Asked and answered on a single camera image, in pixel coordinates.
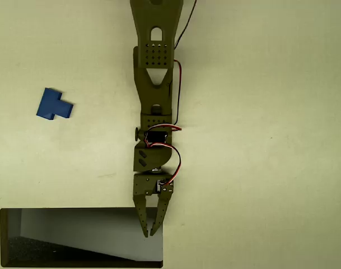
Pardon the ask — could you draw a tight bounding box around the blue T-shaped block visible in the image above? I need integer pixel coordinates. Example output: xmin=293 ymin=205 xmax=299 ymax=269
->
xmin=36 ymin=87 xmax=74 ymax=121

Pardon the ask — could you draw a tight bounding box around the long red white servo cable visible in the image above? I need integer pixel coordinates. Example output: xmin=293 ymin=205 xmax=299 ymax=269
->
xmin=147 ymin=143 xmax=183 ymax=187

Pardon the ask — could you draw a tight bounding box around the short red white servo cable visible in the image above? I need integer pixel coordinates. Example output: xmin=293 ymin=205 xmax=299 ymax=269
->
xmin=143 ymin=123 xmax=183 ymax=147

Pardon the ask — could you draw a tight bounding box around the thin black red arm cable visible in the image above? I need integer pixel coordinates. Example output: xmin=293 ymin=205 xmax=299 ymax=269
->
xmin=172 ymin=0 xmax=198 ymax=126

